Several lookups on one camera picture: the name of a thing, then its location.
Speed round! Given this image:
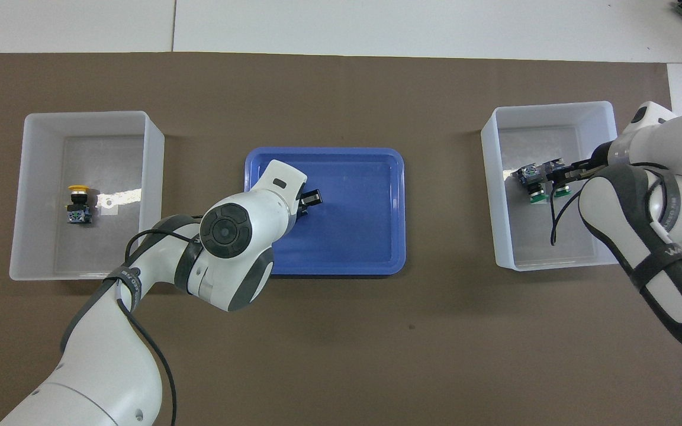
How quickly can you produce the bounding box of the brown paper table mat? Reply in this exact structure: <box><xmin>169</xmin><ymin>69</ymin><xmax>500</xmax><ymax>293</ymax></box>
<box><xmin>0</xmin><ymin>52</ymin><xmax>682</xmax><ymax>426</ymax></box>

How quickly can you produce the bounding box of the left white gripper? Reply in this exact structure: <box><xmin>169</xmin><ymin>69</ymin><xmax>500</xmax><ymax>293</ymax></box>
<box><xmin>245</xmin><ymin>160</ymin><xmax>323</xmax><ymax>230</ymax></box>

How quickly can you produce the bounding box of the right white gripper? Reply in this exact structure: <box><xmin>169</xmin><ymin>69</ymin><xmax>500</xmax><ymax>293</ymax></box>
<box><xmin>563</xmin><ymin>102</ymin><xmax>676</xmax><ymax>180</ymax></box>

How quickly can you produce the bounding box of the translucent white plastic box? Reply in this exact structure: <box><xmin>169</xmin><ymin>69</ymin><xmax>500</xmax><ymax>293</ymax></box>
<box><xmin>481</xmin><ymin>101</ymin><xmax>638</xmax><ymax>272</ymax></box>
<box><xmin>9</xmin><ymin>111</ymin><xmax>165</xmax><ymax>281</ymax></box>

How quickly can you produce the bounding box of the green push button switch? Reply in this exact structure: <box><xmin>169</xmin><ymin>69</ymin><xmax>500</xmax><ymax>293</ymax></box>
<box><xmin>545</xmin><ymin>159</ymin><xmax>574</xmax><ymax>197</ymax></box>
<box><xmin>513</xmin><ymin>166</ymin><xmax>549</xmax><ymax>205</ymax></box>

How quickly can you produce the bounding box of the blue plastic tray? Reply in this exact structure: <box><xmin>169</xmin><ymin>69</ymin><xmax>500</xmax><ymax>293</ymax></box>
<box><xmin>243</xmin><ymin>147</ymin><xmax>406</xmax><ymax>277</ymax></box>

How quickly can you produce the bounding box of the yellow push button switch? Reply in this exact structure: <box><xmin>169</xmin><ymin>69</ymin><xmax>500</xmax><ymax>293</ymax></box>
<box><xmin>66</xmin><ymin>185</ymin><xmax>94</xmax><ymax>225</ymax></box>

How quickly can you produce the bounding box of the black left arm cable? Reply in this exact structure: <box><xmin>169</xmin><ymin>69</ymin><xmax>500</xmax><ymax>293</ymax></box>
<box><xmin>117</xmin><ymin>230</ymin><xmax>177</xmax><ymax>426</ymax></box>

